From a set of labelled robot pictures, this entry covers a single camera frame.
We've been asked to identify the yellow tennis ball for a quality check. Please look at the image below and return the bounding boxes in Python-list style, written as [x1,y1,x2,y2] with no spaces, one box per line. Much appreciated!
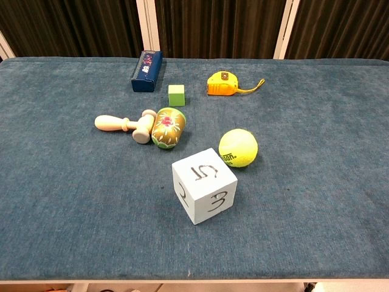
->
[218,128,259,168]

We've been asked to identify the painted green gold nesting doll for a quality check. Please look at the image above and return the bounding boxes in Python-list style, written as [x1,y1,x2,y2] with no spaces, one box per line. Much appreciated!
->
[151,106,187,150]

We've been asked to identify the light blue numbered cube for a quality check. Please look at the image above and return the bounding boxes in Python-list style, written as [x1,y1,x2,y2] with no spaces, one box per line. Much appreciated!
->
[171,147,238,226]

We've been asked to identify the small green cube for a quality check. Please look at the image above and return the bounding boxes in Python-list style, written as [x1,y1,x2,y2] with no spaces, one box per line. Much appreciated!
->
[168,84,186,107]

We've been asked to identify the wooden toy mallet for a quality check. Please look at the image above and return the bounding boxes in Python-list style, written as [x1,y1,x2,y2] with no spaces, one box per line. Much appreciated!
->
[94,109,158,145]

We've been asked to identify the yellow orange tape measure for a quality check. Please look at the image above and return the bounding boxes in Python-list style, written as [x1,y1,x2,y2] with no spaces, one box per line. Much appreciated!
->
[207,71,266,97]

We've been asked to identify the dark blue rectangular box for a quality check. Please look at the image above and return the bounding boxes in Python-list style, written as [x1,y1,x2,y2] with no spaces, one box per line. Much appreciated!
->
[131,50,164,92]

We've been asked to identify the blue table cloth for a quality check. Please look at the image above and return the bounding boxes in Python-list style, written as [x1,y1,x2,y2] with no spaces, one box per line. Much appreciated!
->
[0,57,389,281]

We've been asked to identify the dark pleated curtain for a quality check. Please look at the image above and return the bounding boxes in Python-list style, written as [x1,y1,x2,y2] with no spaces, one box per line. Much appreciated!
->
[0,0,389,61]

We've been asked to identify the white frame post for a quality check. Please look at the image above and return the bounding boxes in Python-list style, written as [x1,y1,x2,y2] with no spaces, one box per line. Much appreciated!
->
[0,32,16,61]
[273,0,301,60]
[136,0,160,53]

